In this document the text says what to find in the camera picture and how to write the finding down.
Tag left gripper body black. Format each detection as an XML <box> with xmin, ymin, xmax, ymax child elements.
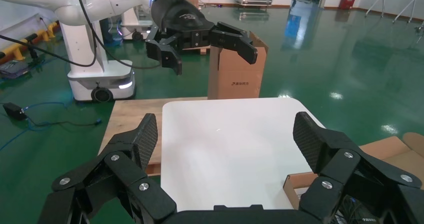
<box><xmin>150</xmin><ymin>0</ymin><xmax>216</xmax><ymax>49</ymax></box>

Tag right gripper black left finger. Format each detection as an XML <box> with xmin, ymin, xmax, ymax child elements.
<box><xmin>37</xmin><ymin>113</ymin><xmax>177</xmax><ymax>224</ymax></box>

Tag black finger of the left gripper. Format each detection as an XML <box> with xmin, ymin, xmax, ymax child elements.
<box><xmin>145</xmin><ymin>25</ymin><xmax>184</xmax><ymax>77</ymax></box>
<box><xmin>209</xmin><ymin>21</ymin><xmax>259</xmax><ymax>66</ymax></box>

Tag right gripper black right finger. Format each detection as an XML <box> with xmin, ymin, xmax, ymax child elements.
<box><xmin>292</xmin><ymin>111</ymin><xmax>424</xmax><ymax>224</ymax></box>

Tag cardboard storage box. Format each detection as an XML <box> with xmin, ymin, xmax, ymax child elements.
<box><xmin>283</xmin><ymin>132</ymin><xmax>424</xmax><ymax>224</ymax></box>

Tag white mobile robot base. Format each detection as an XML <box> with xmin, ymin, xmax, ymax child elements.
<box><xmin>118</xmin><ymin>7</ymin><xmax>154</xmax><ymax>42</ymax></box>

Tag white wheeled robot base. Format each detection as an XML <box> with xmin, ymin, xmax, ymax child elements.
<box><xmin>59</xmin><ymin>18</ymin><xmax>137</xmax><ymax>103</ymax></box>

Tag tall cardboard box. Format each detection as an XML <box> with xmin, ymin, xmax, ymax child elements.
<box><xmin>207</xmin><ymin>31</ymin><xmax>270</xmax><ymax>100</ymax></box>

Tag wooden pallet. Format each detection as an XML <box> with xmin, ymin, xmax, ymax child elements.
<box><xmin>181</xmin><ymin>45</ymin><xmax>212</xmax><ymax>56</ymax></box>

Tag wooden side table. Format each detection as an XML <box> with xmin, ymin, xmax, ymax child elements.
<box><xmin>98</xmin><ymin>96</ymin><xmax>209</xmax><ymax>178</ymax></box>

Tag red bin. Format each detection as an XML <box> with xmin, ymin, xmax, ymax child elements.
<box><xmin>338</xmin><ymin>0</ymin><xmax>357</xmax><ymax>11</ymax></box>

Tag small black stand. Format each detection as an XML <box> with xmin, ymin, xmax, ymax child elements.
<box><xmin>23</xmin><ymin>32</ymin><xmax>40</xmax><ymax>62</ymax></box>

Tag black power brick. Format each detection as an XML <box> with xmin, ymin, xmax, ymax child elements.
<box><xmin>2</xmin><ymin>102</ymin><xmax>28</xmax><ymax>121</ymax></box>

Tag yellow black floor barrier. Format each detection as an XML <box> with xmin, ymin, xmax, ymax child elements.
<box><xmin>0</xmin><ymin>21</ymin><xmax>61</xmax><ymax>65</ymax></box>

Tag dark flat bag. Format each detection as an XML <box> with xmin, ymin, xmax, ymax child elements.
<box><xmin>0</xmin><ymin>60</ymin><xmax>31</xmax><ymax>80</ymax></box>

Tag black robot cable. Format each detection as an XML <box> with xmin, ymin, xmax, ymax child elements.
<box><xmin>0</xmin><ymin>33</ymin><xmax>99</xmax><ymax>68</ymax></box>
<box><xmin>74</xmin><ymin>0</ymin><xmax>162</xmax><ymax>70</ymax></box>

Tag thin black floor cable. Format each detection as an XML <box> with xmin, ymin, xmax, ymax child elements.
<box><xmin>24</xmin><ymin>114</ymin><xmax>100</xmax><ymax>128</ymax></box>

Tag blue floor cable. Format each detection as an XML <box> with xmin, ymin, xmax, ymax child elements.
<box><xmin>0</xmin><ymin>100</ymin><xmax>103</xmax><ymax>152</ymax></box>

